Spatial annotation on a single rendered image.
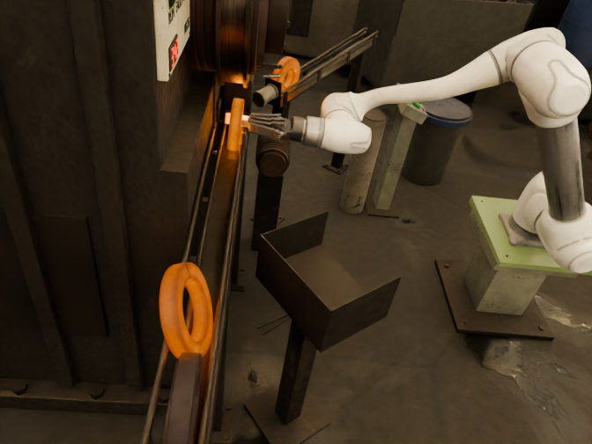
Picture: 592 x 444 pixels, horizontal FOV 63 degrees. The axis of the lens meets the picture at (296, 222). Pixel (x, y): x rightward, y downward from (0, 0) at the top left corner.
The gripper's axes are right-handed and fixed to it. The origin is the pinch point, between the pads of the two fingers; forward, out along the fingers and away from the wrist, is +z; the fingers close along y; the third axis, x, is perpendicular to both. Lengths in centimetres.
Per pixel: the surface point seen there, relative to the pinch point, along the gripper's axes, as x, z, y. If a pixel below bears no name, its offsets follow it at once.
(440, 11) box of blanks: -4, -118, 200
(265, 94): -6.4, -8.4, 35.0
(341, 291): -14, -31, -52
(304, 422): -73, -33, -54
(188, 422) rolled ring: 1, -1, -96
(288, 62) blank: 2.7, -15.4, 45.9
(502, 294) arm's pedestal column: -57, -112, -3
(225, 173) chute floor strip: -10.0, 0.9, -14.5
